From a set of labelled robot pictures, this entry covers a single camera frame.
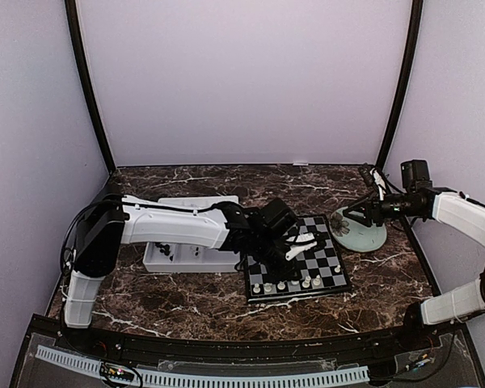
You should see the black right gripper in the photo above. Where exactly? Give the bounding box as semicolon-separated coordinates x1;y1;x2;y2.
344;190;420;227

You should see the white chess king piece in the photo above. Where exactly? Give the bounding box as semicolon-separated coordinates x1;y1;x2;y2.
302;276;311;289

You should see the black and grey chessboard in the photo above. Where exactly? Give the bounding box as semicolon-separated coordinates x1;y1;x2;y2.
244;214;352;304

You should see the white plastic parts tray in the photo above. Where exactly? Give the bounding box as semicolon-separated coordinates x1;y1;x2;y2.
142;196;240;273

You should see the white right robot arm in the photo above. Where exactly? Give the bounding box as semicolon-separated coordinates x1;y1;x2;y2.
329;187;485;351

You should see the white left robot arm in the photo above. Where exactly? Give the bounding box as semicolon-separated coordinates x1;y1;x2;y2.
61;194;313;352

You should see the pile of black chess pieces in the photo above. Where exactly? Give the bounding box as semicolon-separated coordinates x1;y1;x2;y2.
154;242;175;262

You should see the light blue flower plate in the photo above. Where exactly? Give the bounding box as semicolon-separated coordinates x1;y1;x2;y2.
328;207;387;253

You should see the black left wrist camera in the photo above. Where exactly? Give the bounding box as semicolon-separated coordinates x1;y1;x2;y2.
261;198;297;237

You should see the black front rail base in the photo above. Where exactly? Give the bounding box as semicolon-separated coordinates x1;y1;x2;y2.
27;314;454;364

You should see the white slotted cable duct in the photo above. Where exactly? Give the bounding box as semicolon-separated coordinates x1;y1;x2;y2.
35;345;370;387

